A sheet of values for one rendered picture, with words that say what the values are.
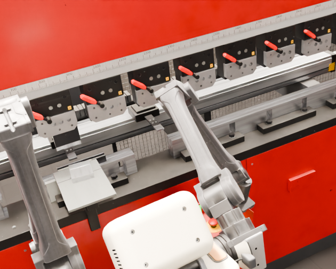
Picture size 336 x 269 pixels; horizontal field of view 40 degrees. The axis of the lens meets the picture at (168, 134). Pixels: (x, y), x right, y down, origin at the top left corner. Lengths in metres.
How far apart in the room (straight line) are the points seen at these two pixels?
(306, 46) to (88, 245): 1.28
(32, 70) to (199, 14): 0.66
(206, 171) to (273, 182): 1.06
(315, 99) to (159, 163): 0.84
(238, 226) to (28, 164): 0.53
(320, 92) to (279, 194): 0.53
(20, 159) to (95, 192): 0.78
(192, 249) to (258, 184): 1.24
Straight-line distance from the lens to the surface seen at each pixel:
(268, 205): 2.33
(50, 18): 1.63
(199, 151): 1.26
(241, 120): 2.12
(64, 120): 1.76
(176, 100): 1.34
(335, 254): 2.84
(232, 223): 1.17
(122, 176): 1.93
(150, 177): 1.95
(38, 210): 1.03
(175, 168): 1.98
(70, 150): 1.99
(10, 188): 3.71
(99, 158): 1.91
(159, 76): 1.82
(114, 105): 1.79
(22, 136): 0.96
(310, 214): 2.57
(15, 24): 1.62
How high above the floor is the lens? 2.03
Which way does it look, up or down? 31 degrees down
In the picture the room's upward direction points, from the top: 8 degrees counter-clockwise
